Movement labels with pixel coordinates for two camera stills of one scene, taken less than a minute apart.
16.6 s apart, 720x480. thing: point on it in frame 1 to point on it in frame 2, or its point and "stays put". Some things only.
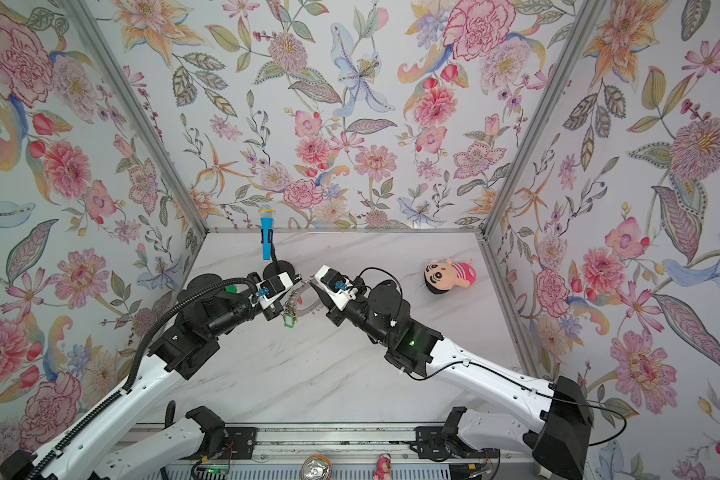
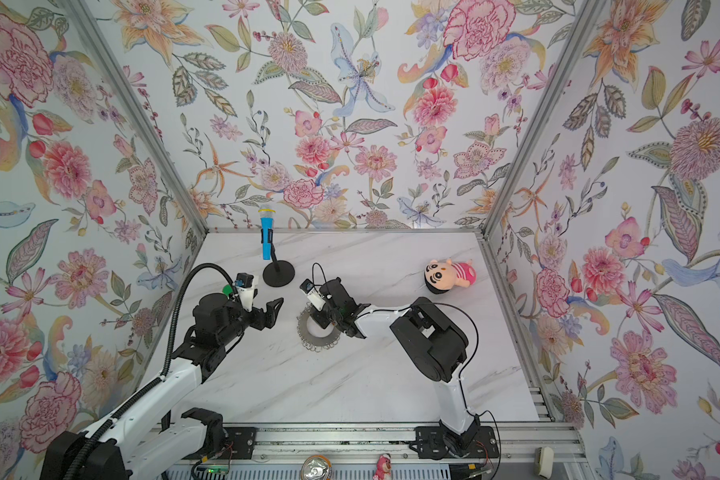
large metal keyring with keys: [289, 309] to [311, 341]
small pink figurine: [383, 467] stays put
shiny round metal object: [316, 467] stays put
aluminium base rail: [340, 444] stays put
